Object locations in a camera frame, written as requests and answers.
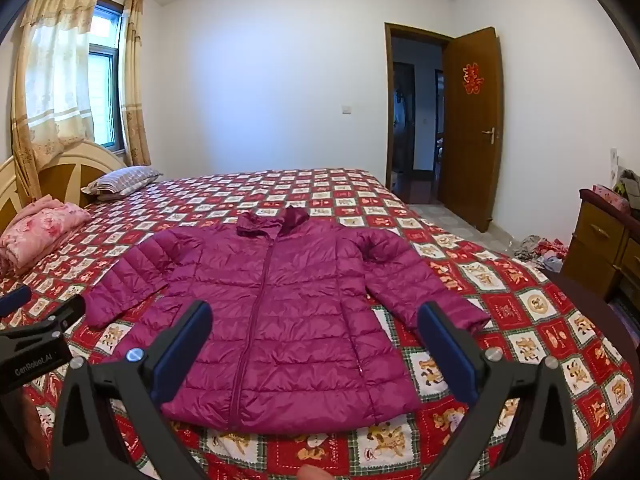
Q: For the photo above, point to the red printed bedspread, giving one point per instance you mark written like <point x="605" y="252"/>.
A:
<point x="525" y="310"/>

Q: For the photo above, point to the person's right hand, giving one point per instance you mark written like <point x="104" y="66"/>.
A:
<point x="312" y="474"/>

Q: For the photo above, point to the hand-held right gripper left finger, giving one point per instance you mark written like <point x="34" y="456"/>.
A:
<point x="182" y="355"/>

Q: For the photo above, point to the narrow beige floral curtain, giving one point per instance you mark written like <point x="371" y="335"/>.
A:
<point x="134" y="85"/>

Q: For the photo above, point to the striped pillow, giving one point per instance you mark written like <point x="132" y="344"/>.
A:
<point x="122" y="180"/>

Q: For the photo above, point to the clutter on dresser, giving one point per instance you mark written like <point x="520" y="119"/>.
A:
<point x="630" y="182"/>

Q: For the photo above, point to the beige floral curtain with sheer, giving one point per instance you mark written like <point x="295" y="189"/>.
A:
<point x="50" y="60"/>

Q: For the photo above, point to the pink patterned box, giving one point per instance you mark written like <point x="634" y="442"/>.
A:
<point x="611" y="199"/>

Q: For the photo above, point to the magenta puffer jacket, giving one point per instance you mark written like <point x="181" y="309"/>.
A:
<point x="295" y="310"/>

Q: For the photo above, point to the pile of clothes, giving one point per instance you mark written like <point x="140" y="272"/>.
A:
<point x="542" y="252"/>

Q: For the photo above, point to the window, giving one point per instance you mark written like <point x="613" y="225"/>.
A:
<point x="106" y="75"/>

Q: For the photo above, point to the wooden dresser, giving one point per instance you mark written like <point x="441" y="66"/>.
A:
<point x="600" y="245"/>

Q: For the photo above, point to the brown door frame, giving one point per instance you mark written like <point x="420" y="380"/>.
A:
<point x="388" y="110"/>

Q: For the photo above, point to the red door decoration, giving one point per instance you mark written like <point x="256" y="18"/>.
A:
<point x="472" y="78"/>

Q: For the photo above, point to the pink folded quilt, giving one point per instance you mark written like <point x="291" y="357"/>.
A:
<point x="42" y="227"/>

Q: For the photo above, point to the dark wooden bed footboard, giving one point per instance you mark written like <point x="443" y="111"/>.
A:
<point x="600" y="305"/>

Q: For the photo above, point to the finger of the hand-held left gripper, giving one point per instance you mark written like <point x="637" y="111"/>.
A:
<point x="67" y="312"/>
<point x="15" y="300"/>

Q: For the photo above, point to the brown wooden door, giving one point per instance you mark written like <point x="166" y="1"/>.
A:
<point x="472" y="150"/>

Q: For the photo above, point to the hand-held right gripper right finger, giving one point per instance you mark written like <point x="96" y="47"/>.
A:
<point x="447" y="355"/>

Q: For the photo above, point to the wooden bed headboard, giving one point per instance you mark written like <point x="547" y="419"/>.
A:
<point x="60" y="172"/>

